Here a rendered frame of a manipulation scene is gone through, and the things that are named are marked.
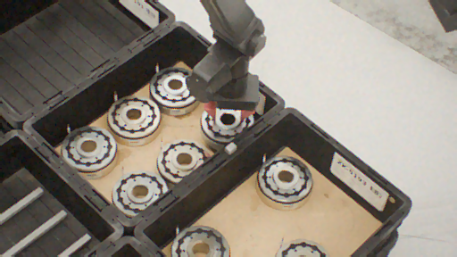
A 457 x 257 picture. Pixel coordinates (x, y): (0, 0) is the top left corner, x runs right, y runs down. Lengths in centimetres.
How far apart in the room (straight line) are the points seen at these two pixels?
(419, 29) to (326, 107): 127
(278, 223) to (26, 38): 67
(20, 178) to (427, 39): 183
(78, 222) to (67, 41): 44
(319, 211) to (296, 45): 55
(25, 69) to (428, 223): 88
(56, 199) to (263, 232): 38
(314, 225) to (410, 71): 58
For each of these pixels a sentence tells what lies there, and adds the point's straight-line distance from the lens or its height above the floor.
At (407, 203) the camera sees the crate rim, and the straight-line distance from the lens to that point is 153.
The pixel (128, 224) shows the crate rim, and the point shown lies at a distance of 145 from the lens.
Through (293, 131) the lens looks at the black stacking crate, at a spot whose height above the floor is 88.
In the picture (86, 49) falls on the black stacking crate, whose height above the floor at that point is 83.
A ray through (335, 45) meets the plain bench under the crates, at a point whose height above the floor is 70.
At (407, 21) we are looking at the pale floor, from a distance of 315.
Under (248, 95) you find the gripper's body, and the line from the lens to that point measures 155.
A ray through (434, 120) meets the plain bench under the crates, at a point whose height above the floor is 70.
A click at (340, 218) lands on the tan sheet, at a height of 83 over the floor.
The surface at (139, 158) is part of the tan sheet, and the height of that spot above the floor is 83.
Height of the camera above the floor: 218
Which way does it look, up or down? 53 degrees down
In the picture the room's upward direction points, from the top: 5 degrees clockwise
